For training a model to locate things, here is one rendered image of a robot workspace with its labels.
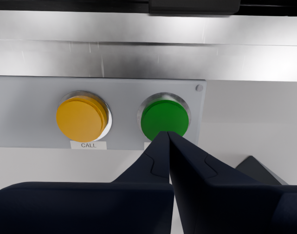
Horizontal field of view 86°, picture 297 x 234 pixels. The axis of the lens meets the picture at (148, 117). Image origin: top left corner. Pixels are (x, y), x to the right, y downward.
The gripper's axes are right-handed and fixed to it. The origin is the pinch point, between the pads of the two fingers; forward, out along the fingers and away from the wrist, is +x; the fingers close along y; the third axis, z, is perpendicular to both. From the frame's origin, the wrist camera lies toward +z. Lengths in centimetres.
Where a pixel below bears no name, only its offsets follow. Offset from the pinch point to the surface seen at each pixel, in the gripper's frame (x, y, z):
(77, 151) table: 17.9, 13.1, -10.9
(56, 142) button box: 7.9, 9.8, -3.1
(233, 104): 17.8, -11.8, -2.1
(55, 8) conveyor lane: 14.4, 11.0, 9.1
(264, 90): 17.8, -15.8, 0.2
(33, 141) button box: 7.9, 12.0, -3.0
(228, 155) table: 17.8, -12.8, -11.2
